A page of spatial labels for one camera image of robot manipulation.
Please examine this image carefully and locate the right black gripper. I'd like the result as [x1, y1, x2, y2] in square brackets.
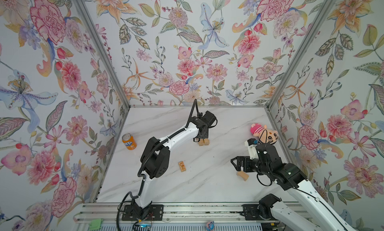
[230, 156, 270, 178]

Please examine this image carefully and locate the curved wood block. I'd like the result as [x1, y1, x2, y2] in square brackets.
[237, 171, 249, 181]

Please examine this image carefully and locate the printed wood block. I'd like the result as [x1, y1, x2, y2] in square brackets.
[179, 161, 187, 172]

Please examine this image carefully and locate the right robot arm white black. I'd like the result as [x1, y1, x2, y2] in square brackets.
[231, 139, 354, 231]

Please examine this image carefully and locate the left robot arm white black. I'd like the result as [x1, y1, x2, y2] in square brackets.
[118, 111, 217, 220]

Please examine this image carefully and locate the pink plush doll toy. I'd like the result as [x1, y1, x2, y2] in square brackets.
[250, 123, 279, 145]

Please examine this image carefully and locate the orange soda can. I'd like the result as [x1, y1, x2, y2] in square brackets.
[122, 133, 137, 150]

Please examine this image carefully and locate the green object bottom left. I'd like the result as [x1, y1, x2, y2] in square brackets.
[89, 219, 103, 231]

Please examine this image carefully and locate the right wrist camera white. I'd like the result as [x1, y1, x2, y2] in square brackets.
[245, 138, 259, 160]

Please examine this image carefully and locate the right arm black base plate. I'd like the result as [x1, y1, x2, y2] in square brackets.
[241, 204, 272, 221]

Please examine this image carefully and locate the small colourful object on rail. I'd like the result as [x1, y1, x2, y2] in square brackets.
[206, 221, 215, 231]

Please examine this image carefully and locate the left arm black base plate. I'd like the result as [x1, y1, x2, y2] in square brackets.
[121, 204, 164, 221]

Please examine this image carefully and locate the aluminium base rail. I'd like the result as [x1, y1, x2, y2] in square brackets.
[73, 202, 316, 225]

